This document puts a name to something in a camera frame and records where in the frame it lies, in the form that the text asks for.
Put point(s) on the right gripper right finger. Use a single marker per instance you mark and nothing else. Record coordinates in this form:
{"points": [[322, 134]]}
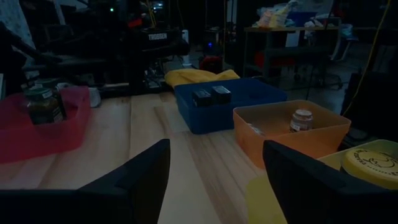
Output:
{"points": [[317, 202]]}

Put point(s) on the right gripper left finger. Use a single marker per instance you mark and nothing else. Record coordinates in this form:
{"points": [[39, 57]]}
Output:
{"points": [[93, 205]]}

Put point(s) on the yellow lid spice jar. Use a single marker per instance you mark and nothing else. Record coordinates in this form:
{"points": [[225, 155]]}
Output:
{"points": [[370, 166]]}

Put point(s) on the green lid oregano jar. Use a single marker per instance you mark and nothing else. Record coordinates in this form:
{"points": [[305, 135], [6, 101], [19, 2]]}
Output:
{"points": [[46, 83], [43, 107]]}

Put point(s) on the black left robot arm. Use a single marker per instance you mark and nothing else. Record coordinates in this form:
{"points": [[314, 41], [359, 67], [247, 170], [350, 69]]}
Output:
{"points": [[157, 43]]}

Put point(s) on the yellow plastic bin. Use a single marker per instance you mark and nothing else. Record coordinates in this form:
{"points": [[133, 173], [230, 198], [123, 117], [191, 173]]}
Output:
{"points": [[261, 202]]}

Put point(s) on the orange plastic bin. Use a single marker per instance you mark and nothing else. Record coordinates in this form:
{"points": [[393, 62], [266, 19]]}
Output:
{"points": [[280, 146]]}

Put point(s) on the red plastic bin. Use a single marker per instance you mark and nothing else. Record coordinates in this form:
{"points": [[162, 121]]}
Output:
{"points": [[46, 140]]}

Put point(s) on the small white cloth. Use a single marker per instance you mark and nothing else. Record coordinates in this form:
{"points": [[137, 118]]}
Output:
{"points": [[94, 98]]}

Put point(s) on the blue plastic bin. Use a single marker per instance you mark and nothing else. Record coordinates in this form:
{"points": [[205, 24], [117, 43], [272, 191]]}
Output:
{"points": [[211, 121]]}

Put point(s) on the yellow cloth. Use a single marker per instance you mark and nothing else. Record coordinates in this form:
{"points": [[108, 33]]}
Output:
{"points": [[199, 77]]}

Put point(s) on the red floor device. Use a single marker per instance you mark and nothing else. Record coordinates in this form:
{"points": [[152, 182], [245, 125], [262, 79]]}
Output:
{"points": [[211, 63]]}

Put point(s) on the background workbench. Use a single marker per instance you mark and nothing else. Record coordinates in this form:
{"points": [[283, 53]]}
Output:
{"points": [[280, 29]]}

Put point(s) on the pile of colourful cloths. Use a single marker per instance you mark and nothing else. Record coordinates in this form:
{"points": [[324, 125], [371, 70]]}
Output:
{"points": [[273, 17]]}

